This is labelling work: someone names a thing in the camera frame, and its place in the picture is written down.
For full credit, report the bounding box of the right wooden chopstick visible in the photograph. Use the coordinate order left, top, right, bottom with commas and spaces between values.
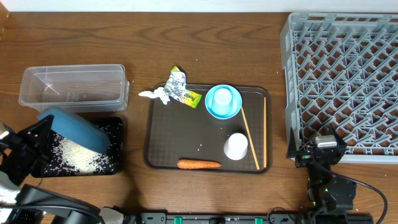
263, 97, 267, 168

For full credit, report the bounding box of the light blue cup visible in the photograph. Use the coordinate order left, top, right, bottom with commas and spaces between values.
211, 88, 232, 116

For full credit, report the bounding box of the left wooden chopstick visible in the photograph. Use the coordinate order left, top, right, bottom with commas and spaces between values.
241, 107, 260, 170

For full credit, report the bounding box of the clear plastic bin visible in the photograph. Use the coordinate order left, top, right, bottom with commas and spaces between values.
19, 64, 130, 113

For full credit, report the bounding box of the dark blue plate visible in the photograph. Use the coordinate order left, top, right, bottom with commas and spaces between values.
37, 108, 109, 154

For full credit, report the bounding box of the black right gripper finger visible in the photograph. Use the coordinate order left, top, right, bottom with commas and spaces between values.
328, 124, 347, 148
286, 128, 297, 158

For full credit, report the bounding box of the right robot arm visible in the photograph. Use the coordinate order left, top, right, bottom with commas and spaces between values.
287, 126, 356, 223

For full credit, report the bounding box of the white pink cup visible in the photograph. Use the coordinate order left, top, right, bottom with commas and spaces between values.
224, 133, 248, 161

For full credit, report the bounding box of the orange carrot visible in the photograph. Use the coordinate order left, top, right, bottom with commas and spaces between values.
177, 159, 221, 169

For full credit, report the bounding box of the white rice pile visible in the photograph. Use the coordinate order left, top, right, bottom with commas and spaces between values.
43, 124, 122, 175

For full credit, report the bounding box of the dark brown serving tray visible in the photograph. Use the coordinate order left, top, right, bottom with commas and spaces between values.
144, 86, 272, 174

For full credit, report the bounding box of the light blue small bowl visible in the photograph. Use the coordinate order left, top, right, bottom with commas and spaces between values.
205, 85, 243, 120

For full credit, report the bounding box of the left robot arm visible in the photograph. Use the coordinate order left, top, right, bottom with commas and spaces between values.
1, 112, 111, 223

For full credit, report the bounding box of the wooden chopstick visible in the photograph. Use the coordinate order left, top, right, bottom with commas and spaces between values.
263, 97, 267, 168
241, 107, 260, 170

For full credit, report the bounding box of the grey dishwasher rack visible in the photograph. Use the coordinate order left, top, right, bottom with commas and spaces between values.
280, 12, 397, 164

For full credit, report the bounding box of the black waste tray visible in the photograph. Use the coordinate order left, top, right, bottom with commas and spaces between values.
30, 116, 126, 179

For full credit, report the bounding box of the crumpled foil wrapper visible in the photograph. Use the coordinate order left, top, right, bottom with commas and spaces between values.
164, 66, 202, 108

